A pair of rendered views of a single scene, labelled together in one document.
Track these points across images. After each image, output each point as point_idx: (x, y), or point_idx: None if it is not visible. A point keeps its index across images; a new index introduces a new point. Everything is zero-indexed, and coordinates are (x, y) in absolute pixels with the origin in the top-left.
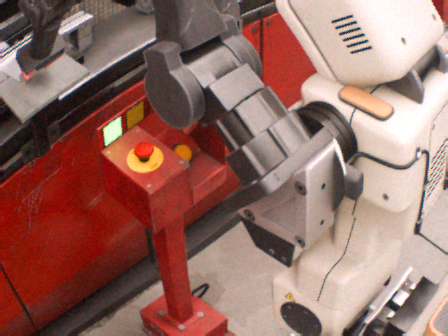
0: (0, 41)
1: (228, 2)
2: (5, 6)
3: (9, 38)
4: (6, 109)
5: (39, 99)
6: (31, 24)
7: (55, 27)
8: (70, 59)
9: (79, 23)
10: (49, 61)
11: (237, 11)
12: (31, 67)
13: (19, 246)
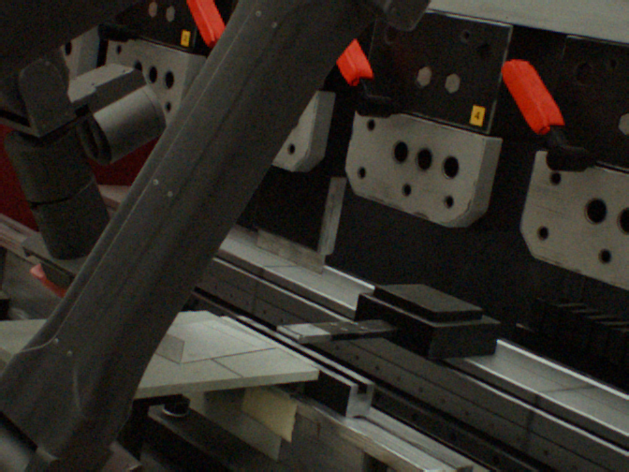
0: (333, 331)
1: (41, 341)
2: (293, 197)
3: (473, 435)
4: (153, 418)
5: (19, 343)
6: (535, 469)
7: (9, 149)
8: (152, 384)
9: (393, 454)
10: (60, 280)
11: (52, 409)
12: (30, 244)
13: None
